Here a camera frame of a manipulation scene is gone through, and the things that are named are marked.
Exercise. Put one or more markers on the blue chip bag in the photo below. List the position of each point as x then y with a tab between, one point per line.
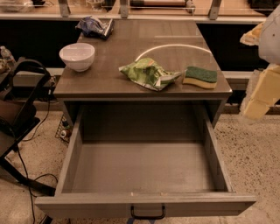
93	27

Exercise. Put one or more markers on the black drawer handle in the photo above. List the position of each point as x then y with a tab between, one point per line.
147	213

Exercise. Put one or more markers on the black rolling cart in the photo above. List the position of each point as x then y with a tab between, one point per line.
18	118

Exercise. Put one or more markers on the wire basket with items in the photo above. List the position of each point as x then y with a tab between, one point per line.
64	130

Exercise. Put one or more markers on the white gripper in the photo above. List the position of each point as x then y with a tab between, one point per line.
270	44

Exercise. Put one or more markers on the green jalapeno chip bag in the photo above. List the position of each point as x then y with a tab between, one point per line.
149	74

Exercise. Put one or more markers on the clear plastic bottle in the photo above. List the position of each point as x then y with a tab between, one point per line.
7	55

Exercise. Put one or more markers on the white bowl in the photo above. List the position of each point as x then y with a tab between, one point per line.
78	56

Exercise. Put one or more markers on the green yellow sponge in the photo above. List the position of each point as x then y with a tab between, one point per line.
200	77

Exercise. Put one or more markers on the open grey drawer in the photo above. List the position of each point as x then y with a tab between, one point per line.
144	155

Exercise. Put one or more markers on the grey wooden cabinet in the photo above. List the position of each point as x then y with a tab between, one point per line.
173	45

